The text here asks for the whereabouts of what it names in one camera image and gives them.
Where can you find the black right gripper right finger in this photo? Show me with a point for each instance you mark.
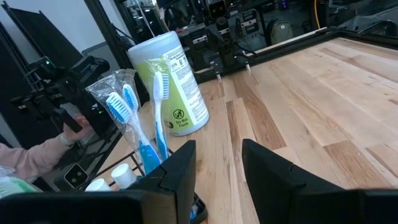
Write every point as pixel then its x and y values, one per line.
pixel 311 205

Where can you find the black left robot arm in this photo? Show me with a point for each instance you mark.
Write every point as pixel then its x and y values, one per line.
pixel 222 28

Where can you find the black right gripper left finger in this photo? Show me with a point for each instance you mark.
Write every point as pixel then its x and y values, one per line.
pixel 93 208

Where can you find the black upright panel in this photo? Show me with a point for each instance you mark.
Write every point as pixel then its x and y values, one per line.
pixel 46 37

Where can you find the grey backpack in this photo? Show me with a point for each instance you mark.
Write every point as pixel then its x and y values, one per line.
pixel 280 31

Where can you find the person's hand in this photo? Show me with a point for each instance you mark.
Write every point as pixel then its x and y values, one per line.
pixel 76 129

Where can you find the person's forearm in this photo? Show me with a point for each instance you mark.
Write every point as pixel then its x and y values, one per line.
pixel 34 158

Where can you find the black aluminium table frame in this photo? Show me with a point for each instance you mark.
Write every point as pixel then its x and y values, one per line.
pixel 295 43

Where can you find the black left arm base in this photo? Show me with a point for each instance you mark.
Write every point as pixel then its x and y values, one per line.
pixel 230 62

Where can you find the blue toothbrush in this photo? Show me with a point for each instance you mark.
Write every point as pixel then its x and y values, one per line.
pixel 118 109
pixel 130 96
pixel 161 90

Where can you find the green disinfecting wipes canister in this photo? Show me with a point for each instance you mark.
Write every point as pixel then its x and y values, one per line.
pixel 183 93

